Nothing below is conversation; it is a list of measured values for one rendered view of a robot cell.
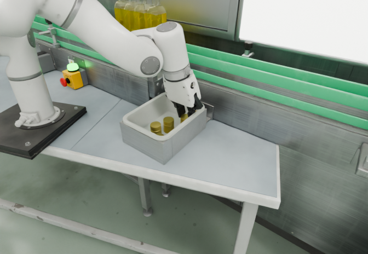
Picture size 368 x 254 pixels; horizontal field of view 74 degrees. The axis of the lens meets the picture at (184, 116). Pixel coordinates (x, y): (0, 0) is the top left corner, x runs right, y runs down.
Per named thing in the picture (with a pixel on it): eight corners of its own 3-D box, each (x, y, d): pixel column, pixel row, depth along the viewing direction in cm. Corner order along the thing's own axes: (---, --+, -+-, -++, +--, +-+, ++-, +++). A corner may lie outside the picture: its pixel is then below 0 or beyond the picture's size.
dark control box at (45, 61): (55, 70, 124) (50, 53, 120) (40, 75, 119) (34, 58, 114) (47, 66, 128) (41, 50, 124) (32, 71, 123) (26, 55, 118)
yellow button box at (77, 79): (88, 85, 111) (85, 69, 107) (74, 91, 106) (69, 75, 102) (79, 80, 114) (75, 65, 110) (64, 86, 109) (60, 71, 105)
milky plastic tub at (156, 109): (206, 126, 84) (208, 104, 79) (164, 165, 69) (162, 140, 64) (167, 110, 92) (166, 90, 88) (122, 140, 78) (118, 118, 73)
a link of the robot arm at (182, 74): (199, 59, 64) (200, 69, 66) (172, 53, 69) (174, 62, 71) (182, 75, 61) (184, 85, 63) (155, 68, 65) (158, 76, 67)
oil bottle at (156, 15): (168, 61, 100) (166, 4, 88) (159, 65, 96) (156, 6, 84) (158, 57, 103) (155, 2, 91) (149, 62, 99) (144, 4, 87)
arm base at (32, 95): (42, 133, 77) (26, 88, 68) (5, 131, 77) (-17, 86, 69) (67, 108, 90) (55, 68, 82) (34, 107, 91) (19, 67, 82)
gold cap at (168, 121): (170, 134, 78) (169, 123, 75) (161, 131, 79) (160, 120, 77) (176, 129, 80) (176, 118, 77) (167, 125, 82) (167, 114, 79)
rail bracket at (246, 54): (254, 75, 89) (260, 39, 82) (246, 82, 84) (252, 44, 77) (244, 73, 91) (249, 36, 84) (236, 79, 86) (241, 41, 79)
